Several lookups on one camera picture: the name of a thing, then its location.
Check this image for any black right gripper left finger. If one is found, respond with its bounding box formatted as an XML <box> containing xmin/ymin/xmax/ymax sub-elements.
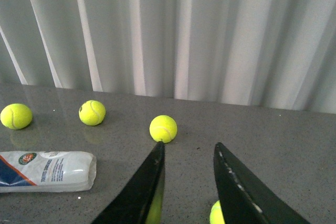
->
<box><xmin>93</xmin><ymin>142</ymin><xmax>165</xmax><ymax>223</ymax></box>

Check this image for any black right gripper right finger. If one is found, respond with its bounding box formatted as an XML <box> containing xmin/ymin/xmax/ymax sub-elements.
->
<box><xmin>213</xmin><ymin>142</ymin><xmax>309</xmax><ymax>223</ymax></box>

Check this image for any white pleated curtain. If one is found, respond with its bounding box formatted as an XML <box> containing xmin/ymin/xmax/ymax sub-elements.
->
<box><xmin>1</xmin><ymin>0</ymin><xmax>335</xmax><ymax>113</ymax></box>

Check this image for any middle tennis ball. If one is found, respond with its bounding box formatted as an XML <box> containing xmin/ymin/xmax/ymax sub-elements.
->
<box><xmin>149</xmin><ymin>115</ymin><xmax>177</xmax><ymax>143</ymax></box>

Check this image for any far left tennis ball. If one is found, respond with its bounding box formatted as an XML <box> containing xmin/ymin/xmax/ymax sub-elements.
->
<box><xmin>1</xmin><ymin>103</ymin><xmax>33</xmax><ymax>130</ymax></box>

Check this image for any clear plastic tennis ball can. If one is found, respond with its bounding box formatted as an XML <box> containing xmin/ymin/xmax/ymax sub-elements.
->
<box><xmin>1</xmin><ymin>151</ymin><xmax>97</xmax><ymax>193</ymax></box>

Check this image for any Wilson 3 tennis ball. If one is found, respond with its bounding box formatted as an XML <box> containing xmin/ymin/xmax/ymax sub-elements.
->
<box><xmin>209</xmin><ymin>200</ymin><xmax>225</xmax><ymax>224</ymax></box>

